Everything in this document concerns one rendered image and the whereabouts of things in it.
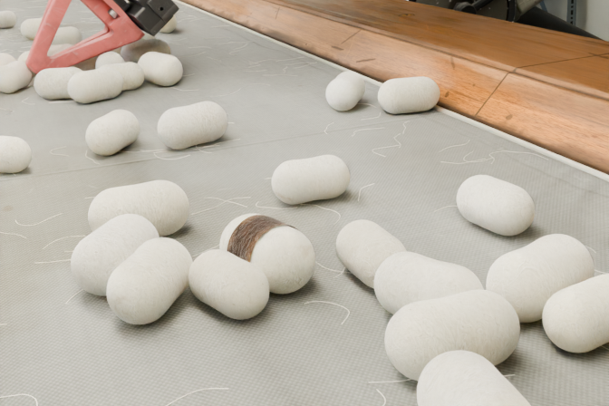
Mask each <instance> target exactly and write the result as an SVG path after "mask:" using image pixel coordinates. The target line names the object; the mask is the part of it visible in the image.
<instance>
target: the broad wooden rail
mask: <svg viewBox="0 0 609 406"><path fill-rule="evenodd" d="M179 1H180V2H183V3H185V4H188V5H192V6H194V7H196V8H198V9H200V10H203V11H205V12H208V13H210V14H213V15H216V16H218V17H221V18H223V19H226V20H228V21H229V22H232V23H234V24H238V25H241V26H243V27H245V28H247V29H250V30H252V31H255V32H257V33H259V34H262V35H265V36H267V37H270V38H272V39H275V40H277V41H279V42H281V43H284V44H288V45H290V46H292V47H294V48H296V49H299V50H301V51H304V52H306V53H309V54H312V55H314V56H317V57H319V58H321V59H324V60H326V61H328V62H330V63H334V64H337V65H339V66H342V67H343V68H346V69H348V70H351V71H353V72H356V73H359V74H361V75H363V76H366V77H368V78H371V79H373V80H375V81H377V82H381V83H385V82H386V81H389V80H391V79H398V78H410V77H421V76H424V77H428V78H430V79H432V80H433V81H434V82H435V83H437V84H438V86H439V88H440V98H439V100H438V102H437V104H436V105H438V106H440V107H442V108H444V109H446V110H449V111H453V112H455V113H457V114H459V115H462V116H464V117H467V118H469V119H472V120H474V121H477V122H479V123H482V124H484V125H487V126H489V127H491V128H493V129H496V130H498V131H502V132H505V133H506V134H508V135H511V136H513V137H516V138H518V139H521V140H524V141H526V142H529V143H531V144H534V145H536V146H538V147H540V148H542V149H545V150H549V151H551V152H554V153H555V154H558V155H560V156H563V157H565V158H568V159H570V160H573V161H575V162H578V163H580V164H583V165H585V166H587V167H589V168H592V169H596V170H598V171H600V172H603V173H604V174H607V175H609V42H607V41H603V40H598V39H594V38H589V37H584V36H580V35H576V34H568V33H563V32H558V31H554V30H549V29H545V28H540V27H535V26H531V25H526V24H518V23H513V22H509V21H505V20H500V19H496V18H491V17H486V16H482V15H477V14H469V13H464V12H460V11H455V10H450V9H446V8H442V7H437V6H433V5H425V4H420V3H415V2H411V1H406V0H179Z"/></svg>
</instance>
